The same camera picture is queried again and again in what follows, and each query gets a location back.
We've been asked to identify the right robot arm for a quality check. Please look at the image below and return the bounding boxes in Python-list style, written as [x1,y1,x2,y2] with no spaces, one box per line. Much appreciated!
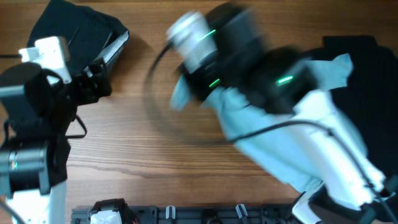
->
[167,2,397,223]

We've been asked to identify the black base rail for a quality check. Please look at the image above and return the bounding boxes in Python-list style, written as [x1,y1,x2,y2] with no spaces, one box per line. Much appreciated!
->
[70,198,299,224]

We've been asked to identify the black garment under t-shirt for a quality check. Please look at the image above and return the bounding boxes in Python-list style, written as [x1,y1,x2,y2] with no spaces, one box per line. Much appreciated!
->
[304,35,397,177]

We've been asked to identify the black folded garment on stack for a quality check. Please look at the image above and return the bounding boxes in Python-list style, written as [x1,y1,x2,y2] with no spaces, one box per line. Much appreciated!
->
[27,1,129,75]

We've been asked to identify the light blue t-shirt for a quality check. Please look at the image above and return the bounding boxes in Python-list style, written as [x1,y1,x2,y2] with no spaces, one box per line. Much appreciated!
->
[169,52,386,194]

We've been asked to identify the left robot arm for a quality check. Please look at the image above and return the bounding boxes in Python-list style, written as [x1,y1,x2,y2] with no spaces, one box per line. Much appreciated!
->
[1,59,111,223]

